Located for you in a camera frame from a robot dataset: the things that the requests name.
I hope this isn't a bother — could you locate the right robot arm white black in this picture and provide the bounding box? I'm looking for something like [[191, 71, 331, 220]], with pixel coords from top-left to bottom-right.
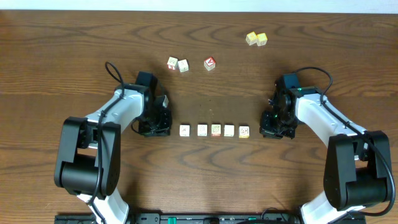
[[259, 86, 396, 223]]

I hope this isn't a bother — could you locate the blue letter white block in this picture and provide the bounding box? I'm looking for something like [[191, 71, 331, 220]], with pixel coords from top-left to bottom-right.
[[177, 59, 189, 72]]

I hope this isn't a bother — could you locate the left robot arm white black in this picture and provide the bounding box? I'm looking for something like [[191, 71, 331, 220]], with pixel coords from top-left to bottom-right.
[[54, 83, 172, 223]]

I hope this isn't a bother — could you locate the red letter A block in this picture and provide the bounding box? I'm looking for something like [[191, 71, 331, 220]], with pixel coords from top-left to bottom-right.
[[204, 57, 216, 71]]

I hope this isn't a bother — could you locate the red spiral wooden block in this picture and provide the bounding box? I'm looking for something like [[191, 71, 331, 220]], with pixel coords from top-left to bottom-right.
[[211, 124, 221, 137]]

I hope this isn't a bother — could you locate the red number three block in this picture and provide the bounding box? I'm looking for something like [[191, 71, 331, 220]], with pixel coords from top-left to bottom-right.
[[167, 57, 178, 70]]

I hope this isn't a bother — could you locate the yellow block left of pair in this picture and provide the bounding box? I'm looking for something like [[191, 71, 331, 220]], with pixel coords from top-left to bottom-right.
[[246, 32, 257, 45]]

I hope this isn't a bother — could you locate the plain cream wooden block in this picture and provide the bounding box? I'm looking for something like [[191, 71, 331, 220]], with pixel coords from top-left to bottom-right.
[[224, 124, 234, 137]]

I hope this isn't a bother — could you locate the yellow edged bug block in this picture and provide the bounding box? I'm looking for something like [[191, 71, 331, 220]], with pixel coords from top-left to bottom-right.
[[179, 124, 190, 137]]

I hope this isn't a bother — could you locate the green edged wooden block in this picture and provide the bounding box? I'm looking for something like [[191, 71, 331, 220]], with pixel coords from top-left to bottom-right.
[[197, 124, 208, 136]]

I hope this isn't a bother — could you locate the yellow face wooden block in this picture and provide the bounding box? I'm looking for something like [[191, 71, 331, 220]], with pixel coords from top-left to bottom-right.
[[239, 126, 250, 138]]

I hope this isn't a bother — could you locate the yellow block of pair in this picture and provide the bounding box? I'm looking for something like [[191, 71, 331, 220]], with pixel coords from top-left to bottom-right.
[[246, 32, 257, 45], [256, 33, 268, 46]]

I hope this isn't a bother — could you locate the yellow block right of pair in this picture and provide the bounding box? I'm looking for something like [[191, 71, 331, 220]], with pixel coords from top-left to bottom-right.
[[256, 33, 268, 46]]

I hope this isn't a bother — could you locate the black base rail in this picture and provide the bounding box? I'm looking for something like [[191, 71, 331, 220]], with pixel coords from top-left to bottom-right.
[[54, 211, 366, 224]]

